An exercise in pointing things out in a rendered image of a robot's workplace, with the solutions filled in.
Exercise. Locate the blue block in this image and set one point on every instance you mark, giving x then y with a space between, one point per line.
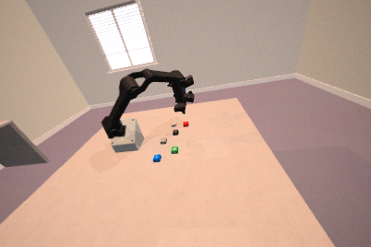
157 158

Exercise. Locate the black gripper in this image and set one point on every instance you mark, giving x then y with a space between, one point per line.
180 106

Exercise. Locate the green block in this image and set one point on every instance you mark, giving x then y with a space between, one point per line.
174 150

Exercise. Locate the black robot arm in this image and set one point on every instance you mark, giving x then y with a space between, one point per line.
129 89

